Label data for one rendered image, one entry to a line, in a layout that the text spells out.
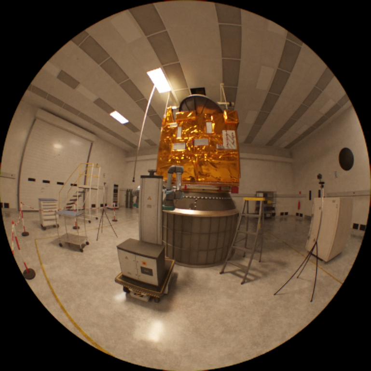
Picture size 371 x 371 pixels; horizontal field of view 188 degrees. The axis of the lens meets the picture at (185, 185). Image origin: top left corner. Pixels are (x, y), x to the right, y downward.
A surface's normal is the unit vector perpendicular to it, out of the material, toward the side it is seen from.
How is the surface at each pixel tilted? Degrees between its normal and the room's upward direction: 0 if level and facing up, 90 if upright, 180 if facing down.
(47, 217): 90
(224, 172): 91
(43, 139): 90
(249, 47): 180
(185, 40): 180
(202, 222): 90
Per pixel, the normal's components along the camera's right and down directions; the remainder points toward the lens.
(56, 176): 0.97, 0.03
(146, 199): -0.11, -0.08
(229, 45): -0.05, 1.00
